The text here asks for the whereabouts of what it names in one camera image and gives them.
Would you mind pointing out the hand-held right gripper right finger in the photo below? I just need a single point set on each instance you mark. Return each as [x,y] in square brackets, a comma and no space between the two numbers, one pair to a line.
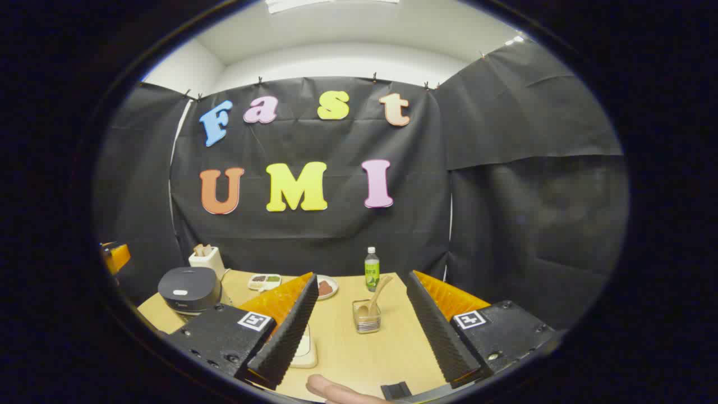
[435,331]

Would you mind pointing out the black backdrop cloth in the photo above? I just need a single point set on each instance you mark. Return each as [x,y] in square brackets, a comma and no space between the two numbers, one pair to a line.
[336,235]

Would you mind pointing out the large ceiling light panel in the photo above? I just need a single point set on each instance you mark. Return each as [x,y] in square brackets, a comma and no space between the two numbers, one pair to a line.
[331,4]

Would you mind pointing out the green drink bottle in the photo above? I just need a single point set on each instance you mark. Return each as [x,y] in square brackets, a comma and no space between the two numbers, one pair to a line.
[372,275]

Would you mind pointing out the brown meat piece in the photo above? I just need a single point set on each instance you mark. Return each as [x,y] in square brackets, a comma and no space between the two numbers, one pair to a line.
[325,288]

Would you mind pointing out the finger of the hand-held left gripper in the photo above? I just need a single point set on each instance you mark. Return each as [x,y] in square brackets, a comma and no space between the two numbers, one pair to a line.
[116,257]

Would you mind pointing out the clear container of rice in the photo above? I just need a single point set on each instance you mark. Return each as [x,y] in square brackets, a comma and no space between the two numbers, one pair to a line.
[305,350]

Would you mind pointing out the white divided bean dish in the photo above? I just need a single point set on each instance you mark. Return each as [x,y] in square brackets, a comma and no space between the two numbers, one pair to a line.
[263,280]

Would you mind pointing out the white round plate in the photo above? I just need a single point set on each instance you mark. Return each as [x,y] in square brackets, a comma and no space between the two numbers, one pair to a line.
[334,282]

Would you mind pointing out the wooden spoon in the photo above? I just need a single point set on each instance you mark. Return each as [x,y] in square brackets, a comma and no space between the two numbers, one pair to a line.
[380,292]

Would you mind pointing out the clear chopstick holder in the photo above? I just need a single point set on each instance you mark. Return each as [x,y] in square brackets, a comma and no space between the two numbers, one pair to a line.
[367,324]

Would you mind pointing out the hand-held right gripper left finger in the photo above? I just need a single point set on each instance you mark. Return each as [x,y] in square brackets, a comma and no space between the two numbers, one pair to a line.
[289,331]

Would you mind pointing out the white toaster with bread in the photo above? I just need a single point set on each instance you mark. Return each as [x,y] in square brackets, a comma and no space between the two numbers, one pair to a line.
[206,259]

